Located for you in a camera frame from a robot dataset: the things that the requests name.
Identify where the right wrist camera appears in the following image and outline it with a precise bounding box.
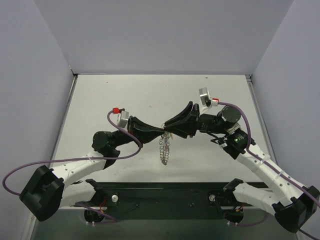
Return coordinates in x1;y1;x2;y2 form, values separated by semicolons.
199;87;212;113

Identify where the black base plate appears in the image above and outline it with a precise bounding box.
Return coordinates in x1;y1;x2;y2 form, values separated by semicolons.
72;181;261;226

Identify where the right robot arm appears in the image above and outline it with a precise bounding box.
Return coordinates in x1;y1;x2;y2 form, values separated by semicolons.
164;98;320;233

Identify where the metal disc keyring holder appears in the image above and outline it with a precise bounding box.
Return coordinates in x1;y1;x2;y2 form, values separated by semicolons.
159;131;173;166

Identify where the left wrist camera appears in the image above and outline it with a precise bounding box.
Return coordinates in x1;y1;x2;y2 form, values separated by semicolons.
117;110;130;128

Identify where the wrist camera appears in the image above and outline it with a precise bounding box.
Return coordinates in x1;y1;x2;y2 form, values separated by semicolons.
199;87;212;113
117;110;130;128

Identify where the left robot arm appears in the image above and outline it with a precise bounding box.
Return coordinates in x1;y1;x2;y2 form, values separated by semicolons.
19;117;165;222

